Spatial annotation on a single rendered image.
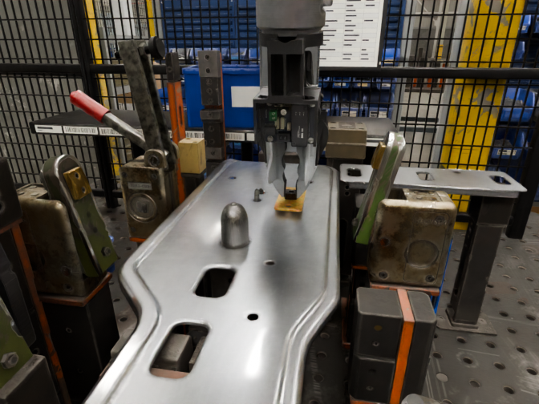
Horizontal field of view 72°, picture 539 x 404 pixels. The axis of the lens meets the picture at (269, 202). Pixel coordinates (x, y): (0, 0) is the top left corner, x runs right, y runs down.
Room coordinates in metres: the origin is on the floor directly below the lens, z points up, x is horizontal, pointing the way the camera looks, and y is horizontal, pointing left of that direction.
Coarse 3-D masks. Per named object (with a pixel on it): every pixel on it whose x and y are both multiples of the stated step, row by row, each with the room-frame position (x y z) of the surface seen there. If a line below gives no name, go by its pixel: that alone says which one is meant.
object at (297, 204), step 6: (288, 192) 0.49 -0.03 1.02; (294, 192) 0.49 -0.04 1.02; (282, 198) 0.49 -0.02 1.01; (288, 198) 0.49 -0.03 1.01; (294, 198) 0.48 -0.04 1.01; (300, 198) 0.49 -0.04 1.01; (276, 204) 0.47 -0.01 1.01; (282, 204) 0.47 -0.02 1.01; (288, 204) 0.47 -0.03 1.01; (294, 204) 0.47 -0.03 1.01; (300, 204) 0.47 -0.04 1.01; (282, 210) 0.45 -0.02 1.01; (288, 210) 0.45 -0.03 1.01; (294, 210) 0.45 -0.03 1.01; (300, 210) 0.45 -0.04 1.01
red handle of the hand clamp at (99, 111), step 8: (72, 96) 0.54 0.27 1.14; (80, 96) 0.54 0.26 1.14; (88, 96) 0.55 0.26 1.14; (80, 104) 0.53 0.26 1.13; (88, 104) 0.53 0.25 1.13; (96, 104) 0.54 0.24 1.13; (88, 112) 0.53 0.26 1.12; (96, 112) 0.53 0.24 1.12; (104, 112) 0.53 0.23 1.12; (104, 120) 0.53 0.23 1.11; (112, 120) 0.53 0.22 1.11; (120, 120) 0.54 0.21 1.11; (112, 128) 0.53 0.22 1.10; (120, 128) 0.53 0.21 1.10; (128, 128) 0.53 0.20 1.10; (128, 136) 0.53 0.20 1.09; (136, 136) 0.52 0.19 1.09; (136, 144) 0.52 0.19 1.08; (144, 144) 0.52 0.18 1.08; (168, 152) 0.53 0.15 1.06
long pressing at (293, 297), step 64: (192, 192) 0.52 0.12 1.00; (320, 192) 0.53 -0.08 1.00; (192, 256) 0.35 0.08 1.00; (256, 256) 0.35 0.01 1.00; (320, 256) 0.35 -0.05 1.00; (192, 320) 0.25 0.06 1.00; (256, 320) 0.25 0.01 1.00; (320, 320) 0.25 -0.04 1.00; (128, 384) 0.18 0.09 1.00; (192, 384) 0.18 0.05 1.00; (256, 384) 0.18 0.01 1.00
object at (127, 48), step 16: (128, 48) 0.51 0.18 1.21; (144, 48) 0.52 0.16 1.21; (160, 48) 0.52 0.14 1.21; (128, 64) 0.51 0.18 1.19; (144, 64) 0.54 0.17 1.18; (128, 80) 0.51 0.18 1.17; (144, 80) 0.51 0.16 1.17; (144, 96) 0.51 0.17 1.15; (144, 112) 0.51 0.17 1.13; (160, 112) 0.54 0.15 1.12; (144, 128) 0.51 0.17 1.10; (160, 128) 0.54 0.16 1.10; (160, 144) 0.51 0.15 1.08
